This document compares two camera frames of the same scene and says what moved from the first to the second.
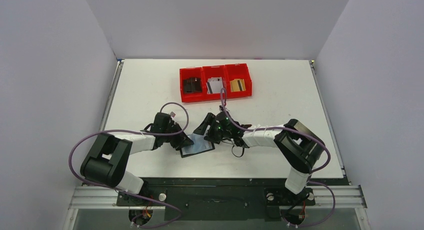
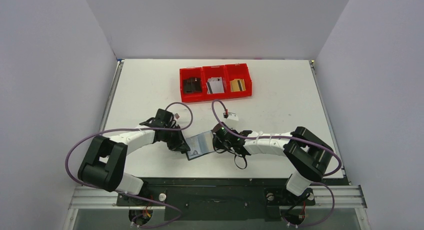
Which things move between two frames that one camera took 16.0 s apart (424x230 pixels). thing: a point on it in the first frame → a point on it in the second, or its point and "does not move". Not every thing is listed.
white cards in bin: [214, 85] does not move
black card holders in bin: [192, 85] does not move
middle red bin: [213, 71] does not move
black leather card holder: [200, 145] → [198, 156]
